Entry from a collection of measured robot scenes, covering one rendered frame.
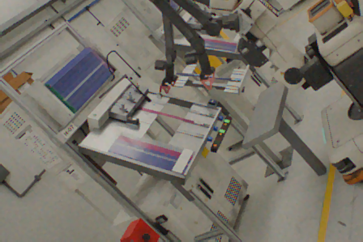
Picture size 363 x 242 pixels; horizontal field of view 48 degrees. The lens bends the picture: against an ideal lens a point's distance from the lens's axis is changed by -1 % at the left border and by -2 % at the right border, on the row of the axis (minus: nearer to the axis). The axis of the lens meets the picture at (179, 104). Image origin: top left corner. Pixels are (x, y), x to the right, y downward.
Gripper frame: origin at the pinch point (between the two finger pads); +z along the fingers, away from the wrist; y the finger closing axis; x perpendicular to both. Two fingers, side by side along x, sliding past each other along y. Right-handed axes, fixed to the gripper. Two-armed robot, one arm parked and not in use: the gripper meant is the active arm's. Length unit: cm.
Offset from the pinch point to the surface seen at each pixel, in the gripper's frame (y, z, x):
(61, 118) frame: 50, 7, -54
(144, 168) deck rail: 60, 16, 11
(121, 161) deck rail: 60, 16, -4
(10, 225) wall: 65, 138, -120
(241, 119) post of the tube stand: -32, 35, 45
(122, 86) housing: 2.0, 6.8, -35.4
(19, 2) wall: -124, 32, -240
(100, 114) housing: 35.4, 7.1, -33.0
